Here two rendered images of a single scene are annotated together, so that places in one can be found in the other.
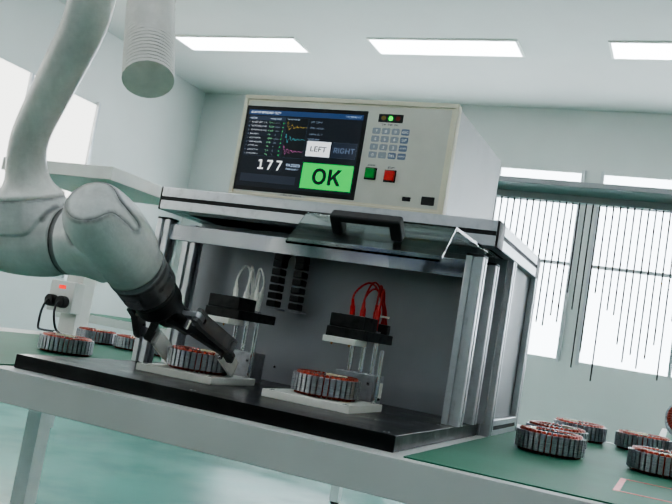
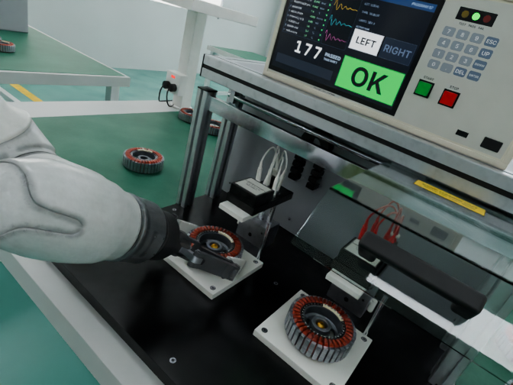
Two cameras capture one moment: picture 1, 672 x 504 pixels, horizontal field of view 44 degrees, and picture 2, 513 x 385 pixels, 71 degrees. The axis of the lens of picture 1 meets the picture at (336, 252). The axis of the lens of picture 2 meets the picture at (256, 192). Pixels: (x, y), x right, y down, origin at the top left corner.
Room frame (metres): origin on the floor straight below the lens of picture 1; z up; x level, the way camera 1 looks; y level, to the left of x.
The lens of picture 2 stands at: (0.89, 0.09, 1.21)
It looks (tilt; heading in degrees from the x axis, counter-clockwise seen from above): 25 degrees down; 7
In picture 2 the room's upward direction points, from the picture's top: 17 degrees clockwise
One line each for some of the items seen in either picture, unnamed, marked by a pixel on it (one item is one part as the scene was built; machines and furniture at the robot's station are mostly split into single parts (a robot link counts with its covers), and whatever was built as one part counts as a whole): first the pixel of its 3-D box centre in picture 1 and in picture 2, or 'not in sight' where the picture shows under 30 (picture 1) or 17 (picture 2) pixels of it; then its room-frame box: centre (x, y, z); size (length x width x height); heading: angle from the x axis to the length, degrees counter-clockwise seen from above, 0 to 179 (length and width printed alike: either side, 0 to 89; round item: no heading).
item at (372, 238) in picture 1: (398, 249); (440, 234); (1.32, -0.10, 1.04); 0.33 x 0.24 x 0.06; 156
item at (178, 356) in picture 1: (199, 360); (214, 247); (1.45, 0.20, 0.80); 0.11 x 0.11 x 0.04
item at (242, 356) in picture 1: (239, 364); (257, 228); (1.58, 0.14, 0.80); 0.08 x 0.05 x 0.06; 66
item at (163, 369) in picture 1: (197, 374); (211, 257); (1.45, 0.20, 0.78); 0.15 x 0.15 x 0.01; 66
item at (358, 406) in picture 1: (323, 400); (314, 337); (1.35, -0.02, 0.78); 0.15 x 0.15 x 0.01; 66
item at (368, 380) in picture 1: (357, 387); (353, 290); (1.48, -0.08, 0.80); 0.08 x 0.05 x 0.06; 66
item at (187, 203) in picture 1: (357, 234); (385, 118); (1.69, -0.04, 1.09); 0.68 x 0.44 x 0.05; 66
